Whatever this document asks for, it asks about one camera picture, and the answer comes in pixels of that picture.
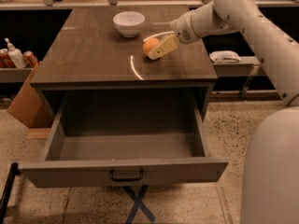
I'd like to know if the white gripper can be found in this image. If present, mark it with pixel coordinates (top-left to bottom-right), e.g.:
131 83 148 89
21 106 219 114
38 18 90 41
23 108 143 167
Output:
148 11 200 60

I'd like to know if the orange fruit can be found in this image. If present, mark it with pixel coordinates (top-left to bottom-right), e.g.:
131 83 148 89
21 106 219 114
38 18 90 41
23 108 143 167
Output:
142 37 160 55

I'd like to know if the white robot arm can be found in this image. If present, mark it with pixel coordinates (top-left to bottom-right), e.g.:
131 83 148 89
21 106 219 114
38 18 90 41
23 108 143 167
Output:
147 0 299 224

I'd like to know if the grey cabinet with top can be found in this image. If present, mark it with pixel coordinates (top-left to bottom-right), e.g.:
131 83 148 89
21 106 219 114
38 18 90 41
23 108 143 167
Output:
31 6 217 115

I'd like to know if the grey open top drawer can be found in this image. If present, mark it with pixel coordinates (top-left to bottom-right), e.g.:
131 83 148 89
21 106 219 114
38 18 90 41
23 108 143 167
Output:
20 91 228 188

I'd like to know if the white ceramic bowl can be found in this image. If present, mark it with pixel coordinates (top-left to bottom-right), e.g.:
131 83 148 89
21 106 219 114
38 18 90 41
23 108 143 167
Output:
113 11 145 37

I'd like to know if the folded white cloth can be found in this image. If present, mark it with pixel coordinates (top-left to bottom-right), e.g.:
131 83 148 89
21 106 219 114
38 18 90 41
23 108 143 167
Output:
209 50 241 63

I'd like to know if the grey right shelf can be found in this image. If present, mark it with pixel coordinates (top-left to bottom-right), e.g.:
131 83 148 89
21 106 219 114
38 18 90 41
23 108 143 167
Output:
213 56 264 77

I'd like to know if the grey shelf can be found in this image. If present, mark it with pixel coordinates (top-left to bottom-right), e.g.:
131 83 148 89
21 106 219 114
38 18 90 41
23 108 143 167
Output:
213 56 264 77
0 67 32 83

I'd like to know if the red soda can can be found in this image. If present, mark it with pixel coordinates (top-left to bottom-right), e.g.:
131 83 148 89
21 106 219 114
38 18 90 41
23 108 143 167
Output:
23 51 39 67

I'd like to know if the white pump bottle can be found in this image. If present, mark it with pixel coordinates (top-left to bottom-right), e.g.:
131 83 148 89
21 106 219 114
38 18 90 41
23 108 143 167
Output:
5 38 27 68

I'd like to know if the brown cardboard box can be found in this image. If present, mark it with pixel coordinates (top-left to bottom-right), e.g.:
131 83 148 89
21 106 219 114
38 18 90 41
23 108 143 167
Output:
7 66 53 129

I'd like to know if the red can at edge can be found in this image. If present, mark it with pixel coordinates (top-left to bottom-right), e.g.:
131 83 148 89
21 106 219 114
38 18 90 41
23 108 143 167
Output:
0 49 15 68

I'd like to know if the grey left shelf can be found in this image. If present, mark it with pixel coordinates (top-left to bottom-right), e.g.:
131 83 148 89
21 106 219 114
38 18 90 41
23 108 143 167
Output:
0 67 32 83

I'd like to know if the black left base leg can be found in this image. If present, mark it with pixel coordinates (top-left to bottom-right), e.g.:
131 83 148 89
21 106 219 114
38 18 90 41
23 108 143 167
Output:
0 162 20 224

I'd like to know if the black drawer handle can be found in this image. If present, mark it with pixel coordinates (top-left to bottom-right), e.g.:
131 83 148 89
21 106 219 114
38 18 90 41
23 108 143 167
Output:
110 170 144 182

